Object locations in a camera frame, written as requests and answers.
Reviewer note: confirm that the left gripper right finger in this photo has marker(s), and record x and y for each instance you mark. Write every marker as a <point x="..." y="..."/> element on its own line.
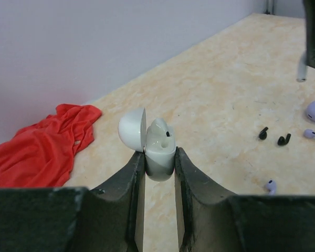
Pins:
<point x="212" y="218"/>

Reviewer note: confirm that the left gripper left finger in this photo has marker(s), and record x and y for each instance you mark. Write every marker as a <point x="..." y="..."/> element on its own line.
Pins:
<point x="109" y="217"/>

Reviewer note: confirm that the white earbud case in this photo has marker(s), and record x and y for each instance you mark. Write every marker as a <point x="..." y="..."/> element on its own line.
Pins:
<point x="132" y="130"/>

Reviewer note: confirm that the white earbud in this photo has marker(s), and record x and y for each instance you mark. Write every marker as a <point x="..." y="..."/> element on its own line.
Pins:
<point x="159" y="137"/>

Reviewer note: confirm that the red cloth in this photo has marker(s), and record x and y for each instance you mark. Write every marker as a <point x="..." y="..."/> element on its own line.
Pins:
<point x="42" y="154"/>

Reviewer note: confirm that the purple earbud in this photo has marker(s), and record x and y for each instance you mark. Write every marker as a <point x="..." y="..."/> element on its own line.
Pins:
<point x="308" y="133"/>
<point x="271" y="187"/>

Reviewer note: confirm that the black earbud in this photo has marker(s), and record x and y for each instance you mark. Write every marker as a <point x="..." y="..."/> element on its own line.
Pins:
<point x="282" y="141"/>
<point x="263" y="133"/>

